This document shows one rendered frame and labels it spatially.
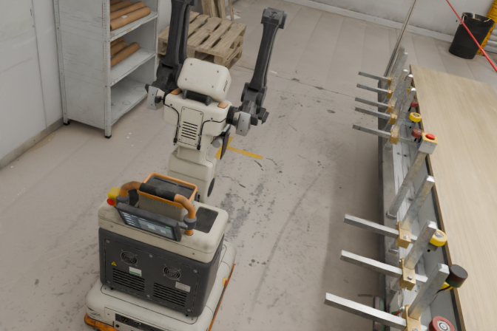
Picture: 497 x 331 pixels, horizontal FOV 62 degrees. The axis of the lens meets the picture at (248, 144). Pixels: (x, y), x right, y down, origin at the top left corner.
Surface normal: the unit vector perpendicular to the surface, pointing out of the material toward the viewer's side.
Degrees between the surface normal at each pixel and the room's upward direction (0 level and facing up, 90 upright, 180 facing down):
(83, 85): 90
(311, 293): 0
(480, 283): 0
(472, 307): 0
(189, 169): 82
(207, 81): 48
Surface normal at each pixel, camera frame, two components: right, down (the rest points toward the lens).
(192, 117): -0.22, 0.38
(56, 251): 0.18, -0.82
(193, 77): -0.07, -0.19
